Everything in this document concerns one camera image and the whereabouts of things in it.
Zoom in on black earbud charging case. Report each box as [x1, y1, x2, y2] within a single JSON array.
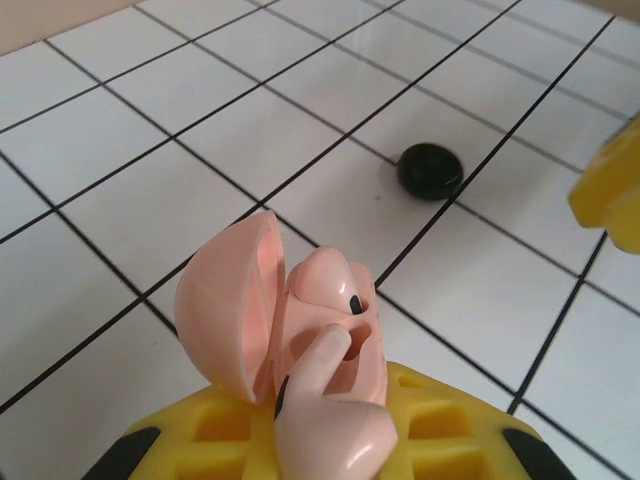
[[397, 142, 465, 202]]

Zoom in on pink earbud charging case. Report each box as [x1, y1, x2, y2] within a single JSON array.
[[174, 210, 389, 404]]

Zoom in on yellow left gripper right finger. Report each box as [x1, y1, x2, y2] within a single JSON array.
[[374, 360, 571, 480]]

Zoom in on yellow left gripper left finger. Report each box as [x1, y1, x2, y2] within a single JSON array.
[[84, 387, 281, 480]]

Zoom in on pink wireless earbud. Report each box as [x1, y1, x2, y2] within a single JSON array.
[[272, 323, 400, 480], [288, 248, 375, 317]]

